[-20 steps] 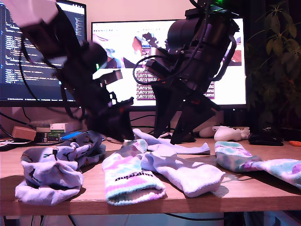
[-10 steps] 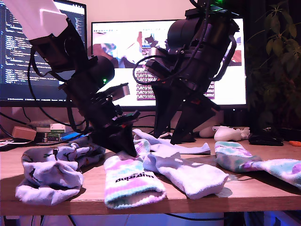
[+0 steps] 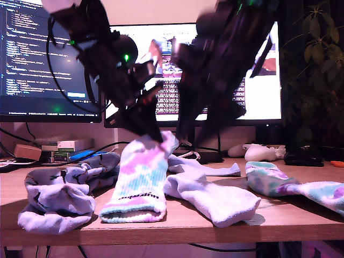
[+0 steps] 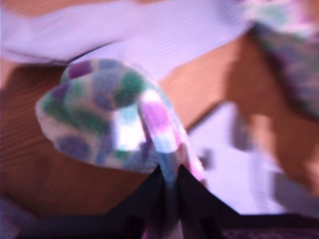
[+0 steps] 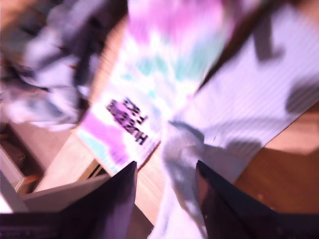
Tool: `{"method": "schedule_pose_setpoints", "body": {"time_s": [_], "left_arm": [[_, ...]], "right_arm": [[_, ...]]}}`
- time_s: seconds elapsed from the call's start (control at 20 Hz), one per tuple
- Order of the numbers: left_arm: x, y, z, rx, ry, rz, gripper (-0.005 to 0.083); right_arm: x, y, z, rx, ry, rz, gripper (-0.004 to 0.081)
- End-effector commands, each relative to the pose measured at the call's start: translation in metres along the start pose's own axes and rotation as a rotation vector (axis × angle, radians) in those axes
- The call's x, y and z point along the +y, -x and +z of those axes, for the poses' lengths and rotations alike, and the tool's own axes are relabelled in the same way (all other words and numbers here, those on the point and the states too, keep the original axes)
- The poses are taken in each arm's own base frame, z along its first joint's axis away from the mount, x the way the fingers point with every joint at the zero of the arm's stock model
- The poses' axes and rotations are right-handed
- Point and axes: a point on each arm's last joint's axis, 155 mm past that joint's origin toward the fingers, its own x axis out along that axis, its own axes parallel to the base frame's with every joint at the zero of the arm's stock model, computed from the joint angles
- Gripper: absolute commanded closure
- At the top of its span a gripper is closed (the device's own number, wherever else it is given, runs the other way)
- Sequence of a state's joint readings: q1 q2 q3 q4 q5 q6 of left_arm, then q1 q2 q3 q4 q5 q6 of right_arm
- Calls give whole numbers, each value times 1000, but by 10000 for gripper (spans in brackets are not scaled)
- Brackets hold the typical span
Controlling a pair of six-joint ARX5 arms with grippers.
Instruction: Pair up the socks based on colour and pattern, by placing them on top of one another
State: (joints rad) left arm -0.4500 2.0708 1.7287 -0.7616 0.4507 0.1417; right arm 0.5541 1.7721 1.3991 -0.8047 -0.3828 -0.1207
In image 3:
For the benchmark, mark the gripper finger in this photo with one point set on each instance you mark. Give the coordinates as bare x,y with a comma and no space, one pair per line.
151,118
192,107
223,115
137,126

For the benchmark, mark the pastel tie-dye sock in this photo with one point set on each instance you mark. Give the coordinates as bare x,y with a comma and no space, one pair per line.
139,174
317,192

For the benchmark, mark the pale blue bird-print sock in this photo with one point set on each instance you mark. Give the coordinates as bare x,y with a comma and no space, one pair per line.
59,220
102,164

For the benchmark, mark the plain white sock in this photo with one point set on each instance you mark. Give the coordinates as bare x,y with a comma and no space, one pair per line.
215,170
223,204

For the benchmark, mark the small white connector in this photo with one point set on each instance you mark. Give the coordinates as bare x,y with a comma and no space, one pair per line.
187,143

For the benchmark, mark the white rounded object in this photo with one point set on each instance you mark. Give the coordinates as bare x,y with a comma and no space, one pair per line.
236,151

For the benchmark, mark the bright screen monitor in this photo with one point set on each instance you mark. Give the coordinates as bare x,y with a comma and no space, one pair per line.
268,107

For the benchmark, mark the white game controller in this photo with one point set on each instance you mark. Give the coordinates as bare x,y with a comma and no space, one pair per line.
263,153

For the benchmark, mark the grey flat box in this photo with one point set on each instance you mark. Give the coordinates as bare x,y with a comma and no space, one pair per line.
84,144

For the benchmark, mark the blue pouch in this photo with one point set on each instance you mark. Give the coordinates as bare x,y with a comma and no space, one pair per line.
80,155

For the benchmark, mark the white box with green label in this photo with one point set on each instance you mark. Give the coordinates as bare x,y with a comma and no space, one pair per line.
65,146

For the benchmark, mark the black flat case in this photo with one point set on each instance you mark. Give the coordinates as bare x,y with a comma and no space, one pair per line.
303,160

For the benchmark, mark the green potted plant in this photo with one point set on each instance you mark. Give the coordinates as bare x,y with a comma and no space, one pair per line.
314,80

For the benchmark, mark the small tan box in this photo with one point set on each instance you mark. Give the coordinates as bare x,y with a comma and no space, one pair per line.
27,152

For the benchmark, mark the dark code monitor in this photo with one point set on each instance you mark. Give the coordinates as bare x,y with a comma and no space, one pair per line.
27,80

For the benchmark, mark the small orange object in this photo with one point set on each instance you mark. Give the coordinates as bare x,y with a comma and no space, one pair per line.
337,164

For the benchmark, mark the dark printed mat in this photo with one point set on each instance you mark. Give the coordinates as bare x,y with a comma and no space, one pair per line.
10,166

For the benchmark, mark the arm camera box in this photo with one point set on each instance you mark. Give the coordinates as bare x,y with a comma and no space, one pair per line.
182,56
145,71

